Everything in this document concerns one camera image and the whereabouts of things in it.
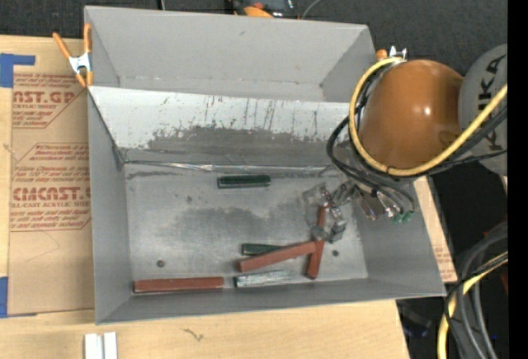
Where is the grey metal bin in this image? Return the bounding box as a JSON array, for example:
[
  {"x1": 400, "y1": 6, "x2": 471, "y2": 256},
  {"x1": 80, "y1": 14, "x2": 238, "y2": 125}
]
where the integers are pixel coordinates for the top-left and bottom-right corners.
[{"x1": 83, "y1": 5, "x2": 449, "y2": 326}]

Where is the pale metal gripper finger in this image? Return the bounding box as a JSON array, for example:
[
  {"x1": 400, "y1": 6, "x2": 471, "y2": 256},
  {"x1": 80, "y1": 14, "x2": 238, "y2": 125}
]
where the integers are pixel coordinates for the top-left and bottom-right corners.
[
  {"x1": 303, "y1": 182, "x2": 333, "y2": 243},
  {"x1": 328, "y1": 188, "x2": 350, "y2": 243}
]

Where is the brown cardboard board, red print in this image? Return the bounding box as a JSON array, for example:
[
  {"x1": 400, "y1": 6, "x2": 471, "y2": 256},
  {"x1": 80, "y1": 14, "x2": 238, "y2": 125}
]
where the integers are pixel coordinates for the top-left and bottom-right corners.
[{"x1": 0, "y1": 34, "x2": 460, "y2": 318}]

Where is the dark green flat block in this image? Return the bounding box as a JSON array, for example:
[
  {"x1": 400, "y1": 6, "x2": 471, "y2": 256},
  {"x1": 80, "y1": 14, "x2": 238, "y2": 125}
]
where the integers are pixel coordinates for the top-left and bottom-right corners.
[
  {"x1": 232, "y1": 270, "x2": 296, "y2": 289},
  {"x1": 240, "y1": 243, "x2": 290, "y2": 257},
  {"x1": 216, "y1": 174, "x2": 272, "y2": 190}
]

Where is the red-brown flat block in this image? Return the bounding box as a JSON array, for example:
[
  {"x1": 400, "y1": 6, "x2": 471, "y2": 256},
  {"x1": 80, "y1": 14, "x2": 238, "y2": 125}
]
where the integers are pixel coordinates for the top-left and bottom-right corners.
[
  {"x1": 304, "y1": 203, "x2": 332, "y2": 281},
  {"x1": 132, "y1": 276, "x2": 226, "y2": 295},
  {"x1": 235, "y1": 240, "x2": 328, "y2": 274}
]

